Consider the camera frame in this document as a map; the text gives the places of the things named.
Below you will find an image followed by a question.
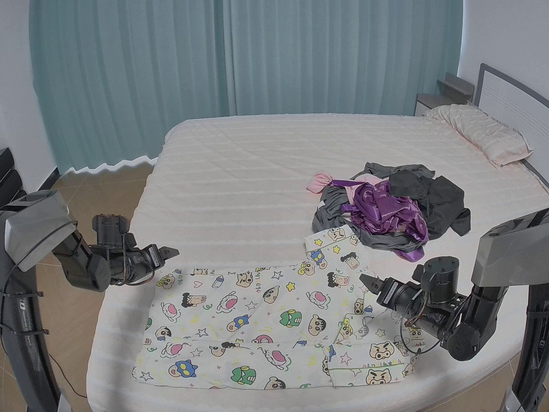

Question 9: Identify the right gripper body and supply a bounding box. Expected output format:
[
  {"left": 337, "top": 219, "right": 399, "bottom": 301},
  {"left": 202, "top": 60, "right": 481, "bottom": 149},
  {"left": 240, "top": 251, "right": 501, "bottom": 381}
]
[{"left": 377, "top": 277, "right": 419, "bottom": 317}]

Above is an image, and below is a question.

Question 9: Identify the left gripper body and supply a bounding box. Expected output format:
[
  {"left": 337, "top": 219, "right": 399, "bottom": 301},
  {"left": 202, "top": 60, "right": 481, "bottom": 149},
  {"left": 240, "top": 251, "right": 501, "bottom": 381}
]
[{"left": 136, "top": 244, "right": 166, "bottom": 275}]

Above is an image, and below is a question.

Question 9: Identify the white printed pyjama top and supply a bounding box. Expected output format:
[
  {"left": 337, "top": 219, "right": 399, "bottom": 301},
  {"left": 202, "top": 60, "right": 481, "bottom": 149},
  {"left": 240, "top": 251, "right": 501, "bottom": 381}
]
[{"left": 131, "top": 225, "right": 423, "bottom": 391}]

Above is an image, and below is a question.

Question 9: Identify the pile of clothes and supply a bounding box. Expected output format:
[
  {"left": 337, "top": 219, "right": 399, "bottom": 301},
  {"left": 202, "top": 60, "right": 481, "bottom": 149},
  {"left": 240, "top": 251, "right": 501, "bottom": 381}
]
[{"left": 306, "top": 161, "right": 472, "bottom": 262}]

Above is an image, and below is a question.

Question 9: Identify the bed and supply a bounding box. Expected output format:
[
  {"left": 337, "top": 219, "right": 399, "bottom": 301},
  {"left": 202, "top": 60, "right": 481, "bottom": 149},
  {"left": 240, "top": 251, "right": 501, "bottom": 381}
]
[{"left": 86, "top": 63, "right": 549, "bottom": 412}]

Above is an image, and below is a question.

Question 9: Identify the black chest of drawers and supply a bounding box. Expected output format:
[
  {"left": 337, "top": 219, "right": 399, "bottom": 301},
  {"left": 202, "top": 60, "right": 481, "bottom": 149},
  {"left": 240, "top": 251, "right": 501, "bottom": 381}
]
[{"left": 0, "top": 146, "right": 29, "bottom": 214}]

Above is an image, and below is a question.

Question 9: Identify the cream pillow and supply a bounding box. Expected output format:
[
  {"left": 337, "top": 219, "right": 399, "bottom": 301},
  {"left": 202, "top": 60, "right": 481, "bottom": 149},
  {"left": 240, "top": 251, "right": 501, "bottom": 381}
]
[{"left": 424, "top": 104, "right": 534, "bottom": 169}]

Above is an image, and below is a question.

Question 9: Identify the blue-green curtain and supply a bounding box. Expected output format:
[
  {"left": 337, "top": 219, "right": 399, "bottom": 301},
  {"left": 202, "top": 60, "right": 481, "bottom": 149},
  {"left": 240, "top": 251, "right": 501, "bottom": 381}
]
[
  {"left": 221, "top": 0, "right": 466, "bottom": 117},
  {"left": 28, "top": 0, "right": 236, "bottom": 176}
]

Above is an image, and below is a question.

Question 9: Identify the grey white bedside table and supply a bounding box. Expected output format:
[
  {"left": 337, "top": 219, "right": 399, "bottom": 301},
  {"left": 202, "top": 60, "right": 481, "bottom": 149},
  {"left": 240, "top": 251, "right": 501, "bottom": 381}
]
[{"left": 415, "top": 72, "right": 475, "bottom": 117}]

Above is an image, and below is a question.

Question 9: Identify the black cable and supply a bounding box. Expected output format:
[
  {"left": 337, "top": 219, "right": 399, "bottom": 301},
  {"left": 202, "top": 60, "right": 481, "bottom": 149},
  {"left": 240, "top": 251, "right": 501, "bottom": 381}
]
[
  {"left": 46, "top": 352, "right": 89, "bottom": 401},
  {"left": 401, "top": 305, "right": 445, "bottom": 354}
]

